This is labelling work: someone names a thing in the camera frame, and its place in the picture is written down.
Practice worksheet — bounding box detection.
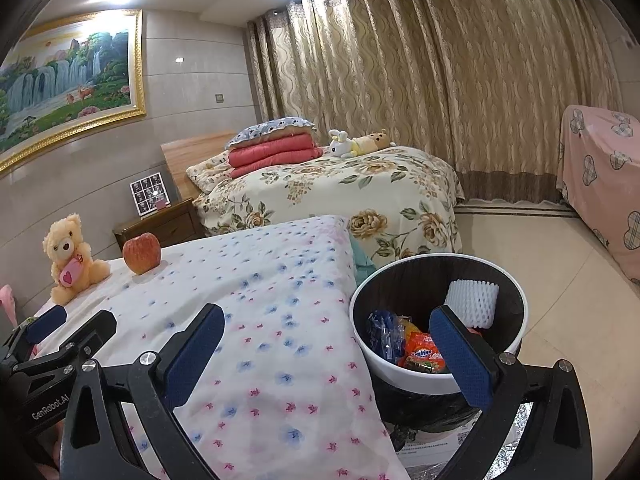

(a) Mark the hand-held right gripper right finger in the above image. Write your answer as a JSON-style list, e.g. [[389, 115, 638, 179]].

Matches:
[[429, 305, 598, 480]]

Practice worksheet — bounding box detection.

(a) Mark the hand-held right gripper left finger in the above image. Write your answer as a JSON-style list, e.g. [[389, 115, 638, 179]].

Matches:
[[59, 302, 227, 480]]

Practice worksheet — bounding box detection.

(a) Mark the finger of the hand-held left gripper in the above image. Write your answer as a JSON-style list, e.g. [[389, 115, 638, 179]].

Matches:
[[0, 304, 68, 361], [12, 309, 118, 378]]

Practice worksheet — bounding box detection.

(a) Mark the orange snack packet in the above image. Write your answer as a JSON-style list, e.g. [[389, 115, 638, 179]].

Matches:
[[397, 332, 451, 376]]

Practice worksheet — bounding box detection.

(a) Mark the white foam fruit net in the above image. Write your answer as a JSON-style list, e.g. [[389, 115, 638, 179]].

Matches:
[[445, 280, 501, 331]]

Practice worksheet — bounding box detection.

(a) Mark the white round trash bin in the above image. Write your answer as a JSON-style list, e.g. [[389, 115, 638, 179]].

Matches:
[[349, 254, 530, 433]]

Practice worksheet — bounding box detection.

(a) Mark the blue plastic package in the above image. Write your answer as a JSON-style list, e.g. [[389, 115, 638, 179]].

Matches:
[[368, 310, 407, 363]]

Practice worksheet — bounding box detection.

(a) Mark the beige teddy bear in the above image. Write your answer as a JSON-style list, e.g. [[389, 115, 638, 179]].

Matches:
[[42, 213, 112, 306]]

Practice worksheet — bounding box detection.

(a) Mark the white flower print blanket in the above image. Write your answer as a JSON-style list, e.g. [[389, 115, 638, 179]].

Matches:
[[30, 215, 411, 480]]

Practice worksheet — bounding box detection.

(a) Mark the printed paper sheet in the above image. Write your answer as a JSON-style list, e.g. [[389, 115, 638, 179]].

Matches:
[[387, 422, 481, 480]]

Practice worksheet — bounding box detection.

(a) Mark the wooden nightstand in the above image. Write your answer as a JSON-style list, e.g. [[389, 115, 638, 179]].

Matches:
[[112, 199, 208, 253]]

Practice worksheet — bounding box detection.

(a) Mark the teal bed sheet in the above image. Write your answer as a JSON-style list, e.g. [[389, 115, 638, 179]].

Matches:
[[348, 235, 382, 288]]

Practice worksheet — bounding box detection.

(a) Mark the floral pillow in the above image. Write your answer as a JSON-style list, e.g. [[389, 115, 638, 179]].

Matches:
[[186, 152, 236, 193]]

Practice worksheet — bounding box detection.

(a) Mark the wooden headboard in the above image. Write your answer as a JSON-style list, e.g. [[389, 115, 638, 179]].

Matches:
[[160, 130, 251, 201]]

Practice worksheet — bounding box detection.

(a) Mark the floral covered bed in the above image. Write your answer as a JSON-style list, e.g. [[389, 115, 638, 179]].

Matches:
[[192, 145, 466, 271]]

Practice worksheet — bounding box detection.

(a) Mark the folded red blanket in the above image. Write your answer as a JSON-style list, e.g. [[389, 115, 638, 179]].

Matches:
[[227, 132, 325, 179]]

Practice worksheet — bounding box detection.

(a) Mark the pink heart print cloth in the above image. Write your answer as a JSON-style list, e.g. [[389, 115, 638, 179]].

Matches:
[[556, 104, 640, 286]]

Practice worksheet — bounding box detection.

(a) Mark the yellow spotted plush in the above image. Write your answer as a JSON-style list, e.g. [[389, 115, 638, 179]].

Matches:
[[350, 129, 397, 155]]

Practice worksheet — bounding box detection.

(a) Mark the blue patterned pillow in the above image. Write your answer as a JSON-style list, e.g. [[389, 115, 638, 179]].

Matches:
[[224, 116, 317, 151]]

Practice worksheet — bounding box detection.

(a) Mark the white rabbit plush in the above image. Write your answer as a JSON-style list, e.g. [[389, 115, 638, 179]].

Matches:
[[327, 129, 357, 160]]

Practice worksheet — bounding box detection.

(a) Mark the gold framed landscape painting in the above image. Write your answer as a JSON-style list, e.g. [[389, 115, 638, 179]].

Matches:
[[0, 8, 147, 173]]

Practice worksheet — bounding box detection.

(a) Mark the beige patterned curtain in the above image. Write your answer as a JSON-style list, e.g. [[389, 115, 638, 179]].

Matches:
[[247, 0, 626, 206]]

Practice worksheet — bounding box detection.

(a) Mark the black and white photo frame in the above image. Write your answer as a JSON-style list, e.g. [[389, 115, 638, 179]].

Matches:
[[130, 172, 172, 218]]

